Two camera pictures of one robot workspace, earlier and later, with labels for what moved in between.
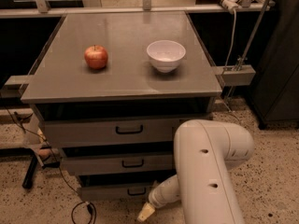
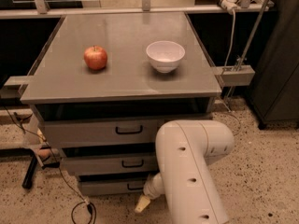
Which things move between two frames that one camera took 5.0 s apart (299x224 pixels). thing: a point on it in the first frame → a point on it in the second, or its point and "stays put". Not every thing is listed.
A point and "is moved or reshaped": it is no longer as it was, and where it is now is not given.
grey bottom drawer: x=116 y=192 is moved or reshaped
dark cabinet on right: x=275 y=94 stays put
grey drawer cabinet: x=112 y=91 stays put
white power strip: x=232 y=3 stays put
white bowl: x=165 y=55 stays put
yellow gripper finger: x=147 y=211 → x=142 y=203
